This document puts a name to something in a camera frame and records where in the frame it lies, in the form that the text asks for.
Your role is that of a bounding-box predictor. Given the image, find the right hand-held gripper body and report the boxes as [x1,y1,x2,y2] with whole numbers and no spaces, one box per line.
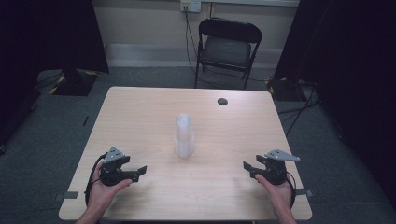
[259,148,302,186]

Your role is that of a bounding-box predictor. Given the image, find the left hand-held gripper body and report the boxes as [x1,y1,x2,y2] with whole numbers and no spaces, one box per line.
[99,147,132,188]

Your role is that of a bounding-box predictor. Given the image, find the stack of clear plastic cups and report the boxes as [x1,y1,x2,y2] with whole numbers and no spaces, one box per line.
[173,113,196,161]

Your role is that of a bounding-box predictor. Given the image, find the person's left hand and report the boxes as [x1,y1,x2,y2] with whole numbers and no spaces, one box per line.
[87,161,134,216]

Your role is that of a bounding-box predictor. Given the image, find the person's right hand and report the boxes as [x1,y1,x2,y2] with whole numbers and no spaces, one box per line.
[254,174,294,217]

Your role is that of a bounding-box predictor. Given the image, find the grey tape strip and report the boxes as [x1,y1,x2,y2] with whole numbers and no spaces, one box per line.
[294,188,314,198]
[53,190,79,202]

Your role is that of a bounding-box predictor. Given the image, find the black stand base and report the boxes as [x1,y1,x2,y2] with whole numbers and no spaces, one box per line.
[49,68,100,97]
[265,76,308,103]

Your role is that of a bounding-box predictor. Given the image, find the black folding chair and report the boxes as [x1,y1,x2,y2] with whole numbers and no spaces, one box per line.
[193,17,263,91]

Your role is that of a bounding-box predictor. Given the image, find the black curtain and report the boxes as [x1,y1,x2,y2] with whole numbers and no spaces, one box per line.
[274,0,396,208]
[0,0,110,147]

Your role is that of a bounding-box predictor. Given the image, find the left hand-held gripper cable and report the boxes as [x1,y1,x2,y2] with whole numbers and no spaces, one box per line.
[84,152,108,207]

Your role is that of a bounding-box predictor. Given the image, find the hand-held gripper cable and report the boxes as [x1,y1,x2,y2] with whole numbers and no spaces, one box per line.
[84,152,108,207]
[285,170,297,210]

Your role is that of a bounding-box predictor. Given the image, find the right hand-held gripper cable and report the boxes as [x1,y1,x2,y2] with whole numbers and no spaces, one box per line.
[285,170,297,210]

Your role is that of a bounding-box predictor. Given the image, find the black floor cables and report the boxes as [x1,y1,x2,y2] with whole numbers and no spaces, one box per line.
[277,79,321,137]

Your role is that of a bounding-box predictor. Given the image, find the white wall socket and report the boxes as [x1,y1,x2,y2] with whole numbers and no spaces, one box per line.
[179,0,203,14]

